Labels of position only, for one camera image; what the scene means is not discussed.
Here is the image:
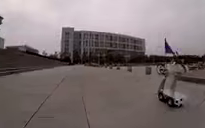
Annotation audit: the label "large pale grid-windowed building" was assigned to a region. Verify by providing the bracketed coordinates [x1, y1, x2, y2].
[60, 26, 147, 65]

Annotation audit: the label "grey paved plaza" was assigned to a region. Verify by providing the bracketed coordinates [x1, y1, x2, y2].
[0, 63, 205, 128]

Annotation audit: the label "small white robot with flag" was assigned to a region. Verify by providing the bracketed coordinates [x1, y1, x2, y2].
[157, 37, 188, 109]

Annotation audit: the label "low grey building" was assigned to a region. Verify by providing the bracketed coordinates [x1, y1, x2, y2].
[5, 44, 40, 55]

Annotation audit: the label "row of dark trees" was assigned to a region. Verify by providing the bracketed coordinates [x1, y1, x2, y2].
[145, 53, 205, 65]

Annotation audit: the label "wide grey stairs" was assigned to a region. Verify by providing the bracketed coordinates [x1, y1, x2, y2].
[0, 48, 70, 79]

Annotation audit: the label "raised paved ledge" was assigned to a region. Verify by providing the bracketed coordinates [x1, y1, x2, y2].
[177, 66, 205, 86]

